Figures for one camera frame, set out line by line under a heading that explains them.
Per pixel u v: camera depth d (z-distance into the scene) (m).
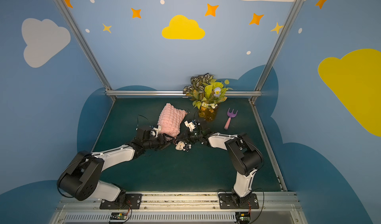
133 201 0.75
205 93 0.96
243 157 0.49
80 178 0.44
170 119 0.96
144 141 0.72
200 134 0.77
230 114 1.11
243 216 0.72
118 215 0.72
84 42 0.87
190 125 0.88
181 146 0.91
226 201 0.74
